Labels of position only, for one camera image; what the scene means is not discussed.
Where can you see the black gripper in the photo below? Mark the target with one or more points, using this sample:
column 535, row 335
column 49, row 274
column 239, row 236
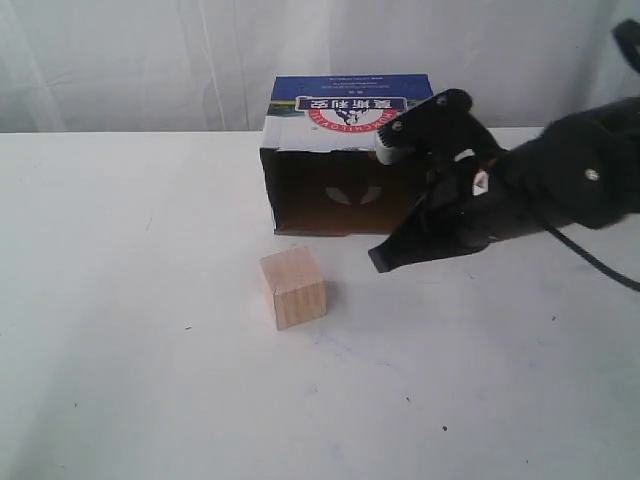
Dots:
column 581, row 169

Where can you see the blue white cardboard box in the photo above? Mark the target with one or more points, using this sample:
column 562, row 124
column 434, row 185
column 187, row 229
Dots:
column 322, row 174

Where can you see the light wooden cube block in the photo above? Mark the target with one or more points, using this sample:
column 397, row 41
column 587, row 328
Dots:
column 295, row 288

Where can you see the white backdrop cloth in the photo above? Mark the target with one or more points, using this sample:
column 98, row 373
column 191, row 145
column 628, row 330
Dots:
column 210, row 65

